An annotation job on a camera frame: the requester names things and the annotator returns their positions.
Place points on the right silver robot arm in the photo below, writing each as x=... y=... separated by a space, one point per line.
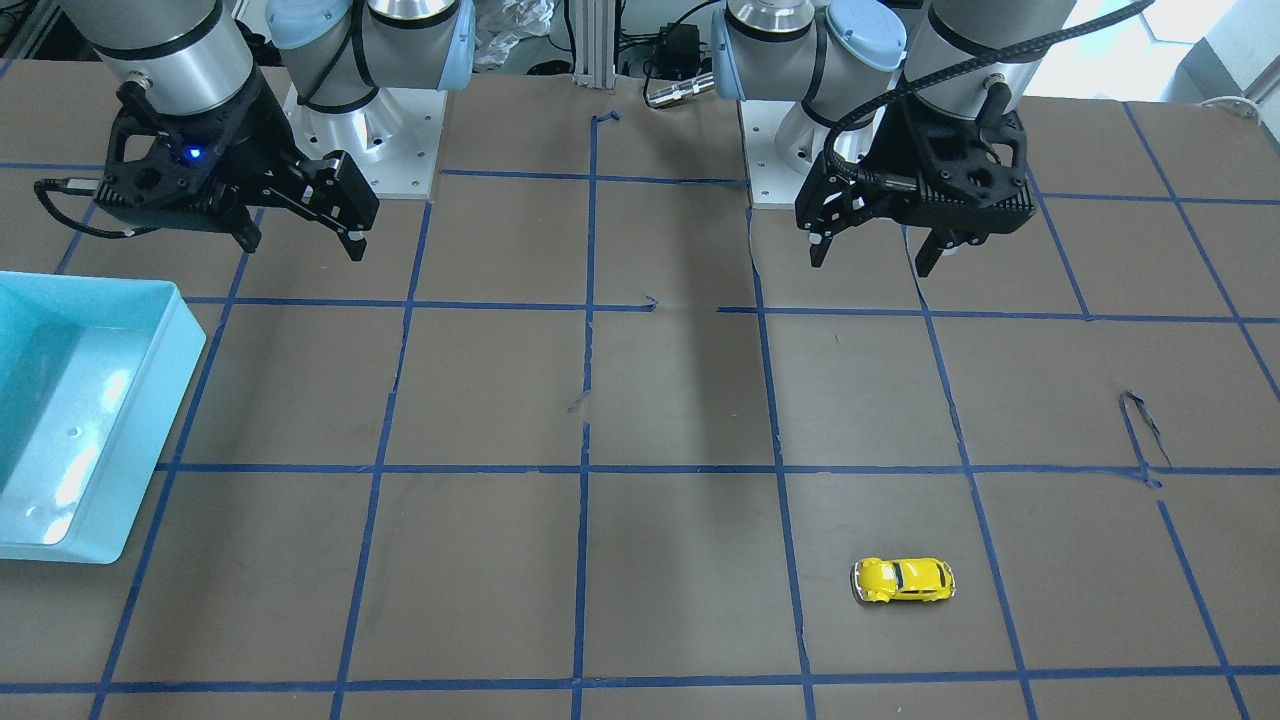
x=193 y=55

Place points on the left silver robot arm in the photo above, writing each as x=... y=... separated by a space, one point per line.
x=870 y=138

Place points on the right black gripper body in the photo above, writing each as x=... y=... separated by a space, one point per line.
x=262 y=147

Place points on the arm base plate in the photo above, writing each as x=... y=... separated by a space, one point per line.
x=780 y=160
x=394 y=140

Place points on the yellow beetle toy car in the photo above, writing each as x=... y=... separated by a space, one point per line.
x=876 y=580

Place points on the black power adapter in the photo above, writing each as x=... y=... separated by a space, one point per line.
x=678 y=54

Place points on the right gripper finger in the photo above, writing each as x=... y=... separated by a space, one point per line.
x=330 y=191
x=243 y=228

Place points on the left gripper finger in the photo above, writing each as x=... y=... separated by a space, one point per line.
x=936 y=244
x=831 y=201

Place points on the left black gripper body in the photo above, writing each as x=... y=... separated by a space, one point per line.
x=889 y=141

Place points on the turquoise plastic bin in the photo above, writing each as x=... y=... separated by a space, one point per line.
x=92 y=374

